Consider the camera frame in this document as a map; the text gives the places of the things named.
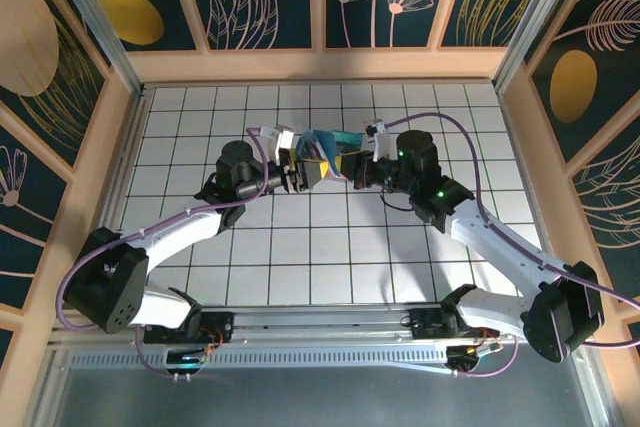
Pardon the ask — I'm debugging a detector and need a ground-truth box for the slotted grey cable duct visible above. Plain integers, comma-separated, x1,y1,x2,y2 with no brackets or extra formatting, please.
68,349,454,373

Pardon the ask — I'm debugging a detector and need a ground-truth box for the aluminium corner post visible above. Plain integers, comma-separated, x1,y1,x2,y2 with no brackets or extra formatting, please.
39,0,149,98
491,0,589,93

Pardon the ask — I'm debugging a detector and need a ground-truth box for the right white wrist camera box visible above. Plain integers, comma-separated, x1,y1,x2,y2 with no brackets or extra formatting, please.
363,119,394,162

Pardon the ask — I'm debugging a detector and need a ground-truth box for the teal card holder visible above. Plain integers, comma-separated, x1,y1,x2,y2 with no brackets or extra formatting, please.
293,127,347,184

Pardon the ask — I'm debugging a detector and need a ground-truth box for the grey metal sheet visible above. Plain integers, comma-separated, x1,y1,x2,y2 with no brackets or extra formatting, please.
29,341,624,427

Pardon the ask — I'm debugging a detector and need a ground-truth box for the aluminium mounting rail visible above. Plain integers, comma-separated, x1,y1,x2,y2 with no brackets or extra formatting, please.
48,302,599,348

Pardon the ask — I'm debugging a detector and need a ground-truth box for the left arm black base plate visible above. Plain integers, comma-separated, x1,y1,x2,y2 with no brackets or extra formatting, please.
142,310,236,346

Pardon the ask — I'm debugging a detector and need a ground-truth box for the thin black wire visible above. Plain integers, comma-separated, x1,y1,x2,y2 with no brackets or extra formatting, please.
378,189,417,214

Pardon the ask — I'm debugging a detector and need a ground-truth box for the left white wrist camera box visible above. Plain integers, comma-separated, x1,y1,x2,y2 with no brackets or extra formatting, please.
259,124,297,164

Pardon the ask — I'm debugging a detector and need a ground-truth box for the aluminium side rail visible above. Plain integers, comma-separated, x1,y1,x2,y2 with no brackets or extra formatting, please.
497,86,586,306
79,86,154,309

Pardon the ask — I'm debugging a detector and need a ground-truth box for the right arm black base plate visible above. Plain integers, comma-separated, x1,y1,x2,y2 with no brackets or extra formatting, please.
407,302,502,343

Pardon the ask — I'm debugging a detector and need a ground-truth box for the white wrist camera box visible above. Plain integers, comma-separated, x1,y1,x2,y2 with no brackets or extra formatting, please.
259,124,297,164
363,119,394,162

